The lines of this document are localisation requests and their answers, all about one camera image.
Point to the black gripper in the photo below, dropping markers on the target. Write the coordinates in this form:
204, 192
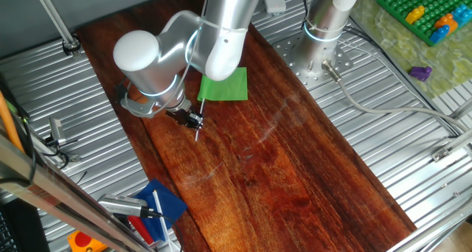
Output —
178, 116

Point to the green flag with white pole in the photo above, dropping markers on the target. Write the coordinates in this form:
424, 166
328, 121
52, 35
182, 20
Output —
228, 86

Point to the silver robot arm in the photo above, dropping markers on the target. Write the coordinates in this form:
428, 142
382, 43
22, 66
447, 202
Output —
221, 31

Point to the red flag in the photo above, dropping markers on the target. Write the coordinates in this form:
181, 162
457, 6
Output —
142, 231

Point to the blue box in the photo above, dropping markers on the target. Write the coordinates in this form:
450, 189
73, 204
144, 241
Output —
171, 204

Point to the dark red wooden board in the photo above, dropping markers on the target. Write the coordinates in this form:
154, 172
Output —
276, 163

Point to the orange emergency stop box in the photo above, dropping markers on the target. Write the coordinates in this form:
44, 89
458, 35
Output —
83, 241

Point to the metal pole with foot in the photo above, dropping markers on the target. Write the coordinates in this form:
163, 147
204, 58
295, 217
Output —
55, 18

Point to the orange tube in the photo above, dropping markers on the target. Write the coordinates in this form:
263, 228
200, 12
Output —
9, 123

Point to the black device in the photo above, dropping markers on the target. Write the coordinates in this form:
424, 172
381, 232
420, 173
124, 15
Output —
22, 226

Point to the purple toy brick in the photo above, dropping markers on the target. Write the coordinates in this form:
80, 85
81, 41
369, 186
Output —
420, 73

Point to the yellow toy brick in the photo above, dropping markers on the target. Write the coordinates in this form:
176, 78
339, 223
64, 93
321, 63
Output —
414, 14

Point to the yellow green patterned mat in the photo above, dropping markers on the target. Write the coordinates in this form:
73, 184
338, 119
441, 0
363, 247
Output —
442, 68

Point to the dark blue toy brick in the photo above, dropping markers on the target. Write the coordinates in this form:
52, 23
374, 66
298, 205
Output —
439, 34

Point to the orange toy brick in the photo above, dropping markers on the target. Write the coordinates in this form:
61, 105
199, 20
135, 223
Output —
446, 22

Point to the light blue toy brick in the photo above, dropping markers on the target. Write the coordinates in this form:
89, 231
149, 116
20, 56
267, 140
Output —
462, 14

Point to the gray wrist camera bracket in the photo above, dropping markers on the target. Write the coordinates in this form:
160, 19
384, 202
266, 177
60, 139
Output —
138, 108

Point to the silver ribbed camera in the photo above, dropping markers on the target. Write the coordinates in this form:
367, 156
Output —
121, 205

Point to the small gray camera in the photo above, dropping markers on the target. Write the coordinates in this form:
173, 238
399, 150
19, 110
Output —
58, 131

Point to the metal frame beam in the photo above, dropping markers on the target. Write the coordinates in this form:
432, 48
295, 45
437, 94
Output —
55, 193

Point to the aluminium profile rail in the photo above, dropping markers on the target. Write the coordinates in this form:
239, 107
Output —
451, 145

